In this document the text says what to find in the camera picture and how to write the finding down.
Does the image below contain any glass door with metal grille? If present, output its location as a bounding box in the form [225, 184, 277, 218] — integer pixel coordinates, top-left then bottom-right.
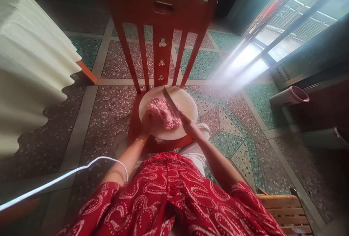
[242, 0, 349, 65]

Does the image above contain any dark cabinet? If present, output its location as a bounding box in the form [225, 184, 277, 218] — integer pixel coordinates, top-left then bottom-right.
[270, 20, 349, 152]

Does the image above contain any light wooden slatted chair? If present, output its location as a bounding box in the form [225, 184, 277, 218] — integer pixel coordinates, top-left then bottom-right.
[256, 188, 317, 236]

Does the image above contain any person's left hand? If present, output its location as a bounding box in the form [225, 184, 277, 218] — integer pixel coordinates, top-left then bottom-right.
[140, 110, 156, 140]

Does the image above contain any person's body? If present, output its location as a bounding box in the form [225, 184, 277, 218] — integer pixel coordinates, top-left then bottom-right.
[54, 151, 287, 236]

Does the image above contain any white cylinder with pink end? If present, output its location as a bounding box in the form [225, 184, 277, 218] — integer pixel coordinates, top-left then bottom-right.
[269, 85, 310, 108]

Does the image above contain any person's right hand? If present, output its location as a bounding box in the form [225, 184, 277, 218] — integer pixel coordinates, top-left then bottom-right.
[178, 112, 197, 129]

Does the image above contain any red wooden chair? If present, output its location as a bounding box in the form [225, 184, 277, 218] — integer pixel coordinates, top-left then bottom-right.
[105, 0, 218, 155]

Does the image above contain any pile of pink minced meat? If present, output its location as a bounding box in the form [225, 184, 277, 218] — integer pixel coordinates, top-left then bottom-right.
[147, 96, 182, 131]

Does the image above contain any round white cutting board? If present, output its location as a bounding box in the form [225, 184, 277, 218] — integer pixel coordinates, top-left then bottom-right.
[138, 84, 198, 140]

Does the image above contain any white cable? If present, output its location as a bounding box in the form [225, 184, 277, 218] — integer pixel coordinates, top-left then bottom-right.
[0, 156, 129, 211]

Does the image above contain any kitchen knife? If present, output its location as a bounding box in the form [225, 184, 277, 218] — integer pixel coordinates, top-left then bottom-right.
[163, 86, 184, 121]

